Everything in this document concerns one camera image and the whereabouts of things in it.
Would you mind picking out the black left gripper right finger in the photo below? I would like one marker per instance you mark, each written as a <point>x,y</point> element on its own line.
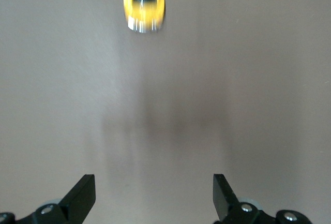
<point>223,200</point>

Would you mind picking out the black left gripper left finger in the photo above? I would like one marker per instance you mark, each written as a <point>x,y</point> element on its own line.
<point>75,203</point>

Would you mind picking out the yellow toy beetle car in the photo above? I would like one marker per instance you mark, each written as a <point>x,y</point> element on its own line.
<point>143,12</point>

